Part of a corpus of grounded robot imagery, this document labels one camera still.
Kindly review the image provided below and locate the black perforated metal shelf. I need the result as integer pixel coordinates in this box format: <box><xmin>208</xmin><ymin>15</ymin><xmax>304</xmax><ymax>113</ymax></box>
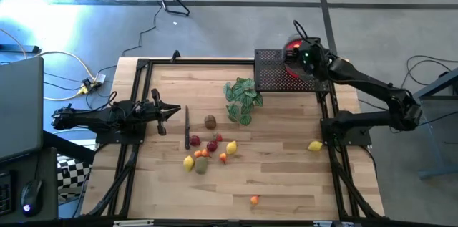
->
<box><xmin>253</xmin><ymin>49</ymin><xmax>332</xmax><ymax>93</ymax></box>

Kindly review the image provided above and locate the black floor cable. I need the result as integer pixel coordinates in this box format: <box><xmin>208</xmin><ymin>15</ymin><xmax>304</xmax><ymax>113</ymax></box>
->
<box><xmin>389</xmin><ymin>54</ymin><xmax>458</xmax><ymax>135</ymax></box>

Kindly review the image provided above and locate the black knife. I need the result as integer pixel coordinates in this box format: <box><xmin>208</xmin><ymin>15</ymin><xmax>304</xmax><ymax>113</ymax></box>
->
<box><xmin>184</xmin><ymin>105</ymin><xmax>191</xmax><ymax>150</ymax></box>

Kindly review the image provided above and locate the white metal bracket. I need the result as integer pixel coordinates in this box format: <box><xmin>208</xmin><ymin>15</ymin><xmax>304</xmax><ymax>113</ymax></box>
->
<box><xmin>113</xmin><ymin>219</ymin><xmax>155</xmax><ymax>227</ymax></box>
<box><xmin>313</xmin><ymin>221</ymin><xmax>355</xmax><ymax>227</ymax></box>

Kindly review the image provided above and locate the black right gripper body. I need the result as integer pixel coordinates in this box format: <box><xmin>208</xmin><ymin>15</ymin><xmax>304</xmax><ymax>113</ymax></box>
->
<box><xmin>290</xmin><ymin>39</ymin><xmax>329</xmax><ymax>80</ymax></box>

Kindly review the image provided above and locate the black floor bar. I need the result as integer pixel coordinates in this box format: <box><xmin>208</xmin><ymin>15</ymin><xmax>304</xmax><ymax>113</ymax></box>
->
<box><xmin>0</xmin><ymin>44</ymin><xmax>42</xmax><ymax>54</ymax></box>

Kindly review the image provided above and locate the dark grey desk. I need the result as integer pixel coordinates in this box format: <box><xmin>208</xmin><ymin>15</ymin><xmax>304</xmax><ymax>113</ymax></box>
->
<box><xmin>0</xmin><ymin>147</ymin><xmax>59</xmax><ymax>224</ymax></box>

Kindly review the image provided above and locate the yellow floor cable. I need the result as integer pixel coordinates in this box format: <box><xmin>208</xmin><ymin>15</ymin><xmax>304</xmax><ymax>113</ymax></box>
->
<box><xmin>0</xmin><ymin>28</ymin><xmax>97</xmax><ymax>102</ymax></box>

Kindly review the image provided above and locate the green toy mango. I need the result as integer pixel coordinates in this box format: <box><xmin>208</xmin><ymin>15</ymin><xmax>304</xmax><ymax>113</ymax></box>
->
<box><xmin>194</xmin><ymin>155</ymin><xmax>209</xmax><ymax>175</ymax></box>

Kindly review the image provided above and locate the black white checkerboard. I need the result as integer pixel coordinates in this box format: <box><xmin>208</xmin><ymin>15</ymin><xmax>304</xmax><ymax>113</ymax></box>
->
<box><xmin>57</xmin><ymin>154</ymin><xmax>94</xmax><ymax>199</ymax></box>

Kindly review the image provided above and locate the blue grey side table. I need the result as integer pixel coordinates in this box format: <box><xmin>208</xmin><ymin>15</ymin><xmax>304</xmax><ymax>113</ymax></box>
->
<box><xmin>414</xmin><ymin>67</ymin><xmax>458</xmax><ymax>180</ymax></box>

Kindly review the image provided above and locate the red collapsible colander bowl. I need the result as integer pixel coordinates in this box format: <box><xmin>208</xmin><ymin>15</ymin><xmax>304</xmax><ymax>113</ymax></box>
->
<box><xmin>281</xmin><ymin>33</ymin><xmax>325</xmax><ymax>82</ymax></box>

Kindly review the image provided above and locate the brown toy kiwi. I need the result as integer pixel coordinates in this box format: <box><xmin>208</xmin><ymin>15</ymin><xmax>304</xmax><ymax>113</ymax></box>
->
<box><xmin>204</xmin><ymin>114</ymin><xmax>217</xmax><ymax>130</ymax></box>

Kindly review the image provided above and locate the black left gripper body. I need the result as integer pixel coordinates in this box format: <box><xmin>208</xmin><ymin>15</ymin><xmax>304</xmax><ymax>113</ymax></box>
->
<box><xmin>141</xmin><ymin>89</ymin><xmax>167</xmax><ymax>137</ymax></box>

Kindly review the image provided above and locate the black keyboard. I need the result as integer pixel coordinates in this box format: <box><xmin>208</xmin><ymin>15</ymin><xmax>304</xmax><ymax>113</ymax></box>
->
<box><xmin>0</xmin><ymin>171</ymin><xmax>16</xmax><ymax>217</ymax></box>

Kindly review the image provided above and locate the black computer mouse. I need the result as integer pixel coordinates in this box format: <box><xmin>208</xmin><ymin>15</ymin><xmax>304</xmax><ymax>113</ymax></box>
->
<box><xmin>20</xmin><ymin>179</ymin><xmax>44</xmax><ymax>218</ymax></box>

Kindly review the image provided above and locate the artificial striped green plant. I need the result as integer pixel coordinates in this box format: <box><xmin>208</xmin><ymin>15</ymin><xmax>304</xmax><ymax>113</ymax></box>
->
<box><xmin>223</xmin><ymin>77</ymin><xmax>264</xmax><ymax>127</ymax></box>

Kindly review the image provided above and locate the grey monitor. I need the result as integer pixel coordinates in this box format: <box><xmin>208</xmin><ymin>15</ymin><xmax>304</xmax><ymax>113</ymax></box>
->
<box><xmin>0</xmin><ymin>56</ymin><xmax>44</xmax><ymax>162</ymax></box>

